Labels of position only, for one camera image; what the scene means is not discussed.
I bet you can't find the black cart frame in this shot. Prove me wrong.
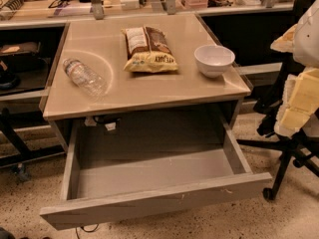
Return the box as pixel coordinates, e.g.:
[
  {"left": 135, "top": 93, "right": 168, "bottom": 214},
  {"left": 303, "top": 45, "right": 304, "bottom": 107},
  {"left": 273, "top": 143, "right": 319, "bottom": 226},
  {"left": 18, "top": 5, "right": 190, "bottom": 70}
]
[{"left": 0, "top": 108, "right": 65, "bottom": 181}]

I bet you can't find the grey top drawer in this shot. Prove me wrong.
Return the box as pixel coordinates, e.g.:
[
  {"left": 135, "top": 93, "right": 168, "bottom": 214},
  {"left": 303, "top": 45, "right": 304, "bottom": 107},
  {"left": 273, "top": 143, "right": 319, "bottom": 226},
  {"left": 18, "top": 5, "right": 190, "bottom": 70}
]
[{"left": 40, "top": 105, "right": 271, "bottom": 230}]

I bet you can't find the black office chair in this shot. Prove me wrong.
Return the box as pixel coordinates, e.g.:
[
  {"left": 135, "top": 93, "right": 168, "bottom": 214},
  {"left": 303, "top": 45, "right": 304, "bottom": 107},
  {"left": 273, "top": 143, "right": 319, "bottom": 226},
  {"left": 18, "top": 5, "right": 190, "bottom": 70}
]
[{"left": 238, "top": 0, "right": 319, "bottom": 200}]

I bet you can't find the black floor cable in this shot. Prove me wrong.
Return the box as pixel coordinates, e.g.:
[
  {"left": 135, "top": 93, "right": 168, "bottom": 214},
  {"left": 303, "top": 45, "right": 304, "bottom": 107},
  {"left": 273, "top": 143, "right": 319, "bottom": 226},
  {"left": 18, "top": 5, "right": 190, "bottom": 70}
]
[{"left": 75, "top": 224, "right": 100, "bottom": 239}]

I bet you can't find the brown yellow snack bag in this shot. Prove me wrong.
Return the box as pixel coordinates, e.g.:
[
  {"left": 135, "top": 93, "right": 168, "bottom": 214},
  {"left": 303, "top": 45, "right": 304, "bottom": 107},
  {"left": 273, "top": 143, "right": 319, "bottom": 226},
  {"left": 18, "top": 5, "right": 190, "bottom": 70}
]
[{"left": 122, "top": 26, "right": 178, "bottom": 74}]

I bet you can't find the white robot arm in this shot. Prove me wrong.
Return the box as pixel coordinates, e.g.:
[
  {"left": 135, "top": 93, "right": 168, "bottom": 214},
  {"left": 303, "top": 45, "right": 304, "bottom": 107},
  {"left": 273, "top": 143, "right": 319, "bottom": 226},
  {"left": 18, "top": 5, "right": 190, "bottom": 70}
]
[{"left": 270, "top": 0, "right": 319, "bottom": 137}]

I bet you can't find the white bowl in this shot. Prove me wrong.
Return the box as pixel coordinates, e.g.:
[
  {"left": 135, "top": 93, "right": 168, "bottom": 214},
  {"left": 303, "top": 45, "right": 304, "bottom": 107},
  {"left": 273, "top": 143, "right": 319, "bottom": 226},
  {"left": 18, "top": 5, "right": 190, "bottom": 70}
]
[{"left": 194, "top": 45, "right": 235, "bottom": 78}]

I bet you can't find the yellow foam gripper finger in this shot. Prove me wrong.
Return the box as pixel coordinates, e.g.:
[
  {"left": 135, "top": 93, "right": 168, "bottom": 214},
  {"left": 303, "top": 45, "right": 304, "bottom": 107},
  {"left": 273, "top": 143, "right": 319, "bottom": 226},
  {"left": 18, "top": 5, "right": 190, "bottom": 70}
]
[{"left": 274, "top": 24, "right": 319, "bottom": 137}]

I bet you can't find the grey drawer cabinet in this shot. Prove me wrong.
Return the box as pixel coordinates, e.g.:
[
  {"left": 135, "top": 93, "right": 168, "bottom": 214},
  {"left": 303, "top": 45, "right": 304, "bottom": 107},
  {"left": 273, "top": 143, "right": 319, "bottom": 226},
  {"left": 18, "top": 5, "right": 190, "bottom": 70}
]
[{"left": 43, "top": 13, "right": 250, "bottom": 146}]

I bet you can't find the clear plastic water bottle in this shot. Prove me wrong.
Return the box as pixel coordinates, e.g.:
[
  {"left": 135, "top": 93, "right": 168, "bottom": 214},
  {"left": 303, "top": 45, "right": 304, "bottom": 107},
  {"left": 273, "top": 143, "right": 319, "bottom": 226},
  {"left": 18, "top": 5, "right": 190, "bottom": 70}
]
[{"left": 63, "top": 58, "right": 108, "bottom": 98}]

